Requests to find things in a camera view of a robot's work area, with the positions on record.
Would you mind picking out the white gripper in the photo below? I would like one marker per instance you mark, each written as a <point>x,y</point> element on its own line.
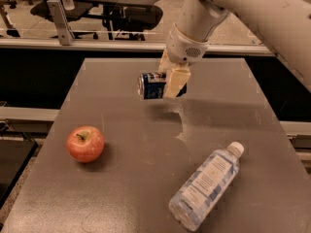
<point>183,49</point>

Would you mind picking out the blue pepsi can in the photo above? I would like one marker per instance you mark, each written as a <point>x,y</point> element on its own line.
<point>151,85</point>

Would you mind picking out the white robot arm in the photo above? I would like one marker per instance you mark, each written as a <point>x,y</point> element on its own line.
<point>284,27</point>

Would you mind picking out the red apple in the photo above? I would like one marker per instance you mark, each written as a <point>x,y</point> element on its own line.
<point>85,143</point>

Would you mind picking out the black office chair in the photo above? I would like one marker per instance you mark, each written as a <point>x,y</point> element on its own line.
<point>117,19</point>

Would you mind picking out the clear plastic water bottle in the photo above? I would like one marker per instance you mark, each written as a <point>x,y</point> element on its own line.
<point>194,201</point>

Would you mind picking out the metal barrier rail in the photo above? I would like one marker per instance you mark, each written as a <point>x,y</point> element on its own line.
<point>134,46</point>

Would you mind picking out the left metal rail bracket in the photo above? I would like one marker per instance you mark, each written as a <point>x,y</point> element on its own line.
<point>64,33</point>

